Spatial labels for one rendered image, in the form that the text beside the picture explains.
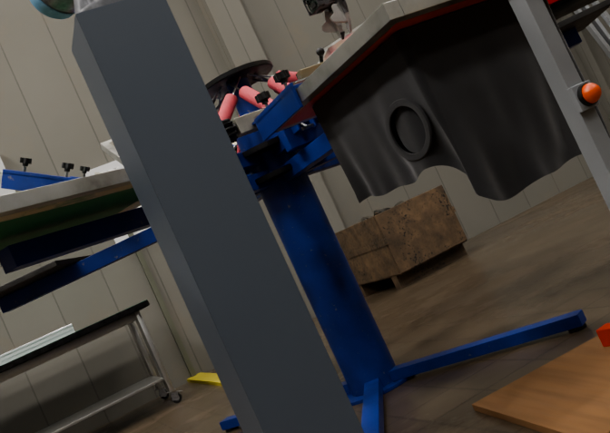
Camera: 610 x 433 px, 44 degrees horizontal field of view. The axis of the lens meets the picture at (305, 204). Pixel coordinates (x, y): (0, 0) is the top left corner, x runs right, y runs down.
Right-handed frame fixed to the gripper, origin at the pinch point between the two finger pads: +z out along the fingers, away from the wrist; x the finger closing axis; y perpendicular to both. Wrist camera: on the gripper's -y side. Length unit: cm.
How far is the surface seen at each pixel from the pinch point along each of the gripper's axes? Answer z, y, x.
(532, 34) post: 32, 15, 77
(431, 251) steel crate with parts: 99, -188, -307
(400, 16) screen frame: 17, 27, 60
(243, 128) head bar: 12.0, 33.1, -21.8
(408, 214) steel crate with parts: 66, -183, -307
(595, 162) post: 59, 15, 78
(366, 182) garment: 42.5, 21.4, 9.9
